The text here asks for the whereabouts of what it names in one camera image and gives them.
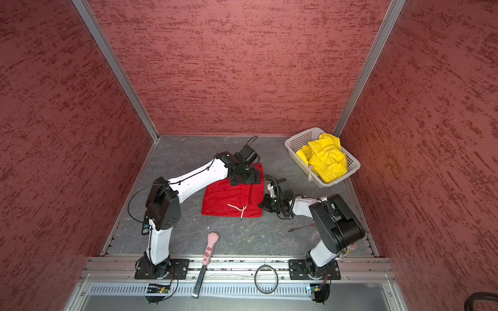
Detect red shorts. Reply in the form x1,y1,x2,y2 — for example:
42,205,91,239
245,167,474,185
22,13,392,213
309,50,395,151
201,164,265,218

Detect yellow shorts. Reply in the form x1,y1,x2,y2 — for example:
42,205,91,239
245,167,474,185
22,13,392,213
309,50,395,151
296,133,348,183

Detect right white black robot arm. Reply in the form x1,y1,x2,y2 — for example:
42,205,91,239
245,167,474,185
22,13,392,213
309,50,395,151
259,194,366,279

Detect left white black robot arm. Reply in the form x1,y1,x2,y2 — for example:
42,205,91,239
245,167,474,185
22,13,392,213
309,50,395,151
136,145,261,279

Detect metal spoon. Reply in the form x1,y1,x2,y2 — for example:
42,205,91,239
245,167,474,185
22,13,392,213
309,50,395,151
287,223,316,233

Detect small glass jar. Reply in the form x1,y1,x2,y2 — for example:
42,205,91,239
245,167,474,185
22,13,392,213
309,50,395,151
343,243,357,257

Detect black calculator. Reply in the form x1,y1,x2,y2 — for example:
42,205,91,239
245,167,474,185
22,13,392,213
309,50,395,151
141,215,150,236

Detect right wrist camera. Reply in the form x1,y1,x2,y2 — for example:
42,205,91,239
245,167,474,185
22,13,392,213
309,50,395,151
265,175,287,198

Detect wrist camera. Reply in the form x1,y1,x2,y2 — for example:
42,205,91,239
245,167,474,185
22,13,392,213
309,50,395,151
265,175,287,198
235,145,260,166

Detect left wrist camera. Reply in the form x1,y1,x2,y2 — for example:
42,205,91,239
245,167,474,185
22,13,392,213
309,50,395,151
235,145,260,166

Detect black rubber ring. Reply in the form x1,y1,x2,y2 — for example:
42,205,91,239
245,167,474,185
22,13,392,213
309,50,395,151
254,264,280,295

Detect pink cat-paw handled knife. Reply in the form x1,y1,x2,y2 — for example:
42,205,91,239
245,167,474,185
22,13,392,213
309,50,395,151
191,232,219,299

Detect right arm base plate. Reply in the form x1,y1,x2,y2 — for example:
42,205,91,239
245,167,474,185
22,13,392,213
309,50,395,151
288,259,341,281

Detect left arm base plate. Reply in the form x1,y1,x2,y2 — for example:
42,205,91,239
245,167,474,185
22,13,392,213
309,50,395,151
134,257,190,280

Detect black cable corner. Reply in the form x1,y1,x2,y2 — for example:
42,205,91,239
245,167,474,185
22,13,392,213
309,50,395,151
464,292,498,311

